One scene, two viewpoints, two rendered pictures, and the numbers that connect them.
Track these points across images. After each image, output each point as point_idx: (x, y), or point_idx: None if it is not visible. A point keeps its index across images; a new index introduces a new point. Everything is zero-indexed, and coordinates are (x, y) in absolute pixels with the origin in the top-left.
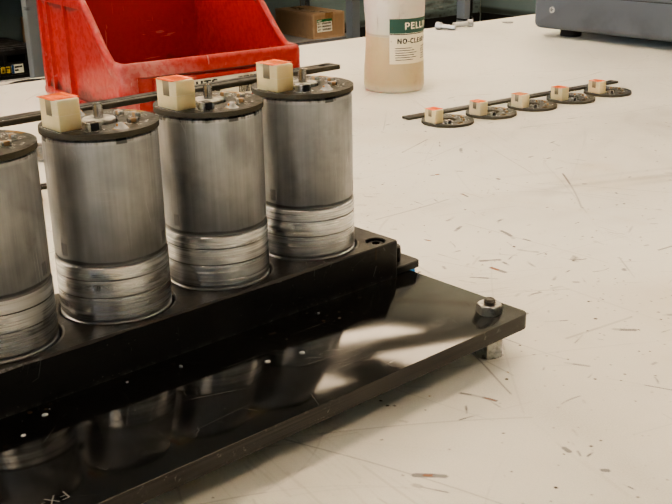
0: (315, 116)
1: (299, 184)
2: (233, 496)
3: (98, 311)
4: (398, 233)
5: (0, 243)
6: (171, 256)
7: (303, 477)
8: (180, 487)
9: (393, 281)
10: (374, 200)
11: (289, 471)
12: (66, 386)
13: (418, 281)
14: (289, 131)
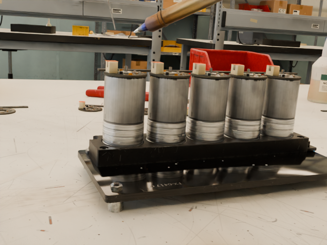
0: (285, 85)
1: (275, 109)
2: (233, 201)
3: (198, 136)
4: (310, 144)
5: (173, 104)
6: (225, 126)
7: (259, 202)
8: (216, 196)
9: (305, 152)
10: (303, 132)
11: (255, 200)
12: (184, 157)
13: (315, 154)
14: (274, 90)
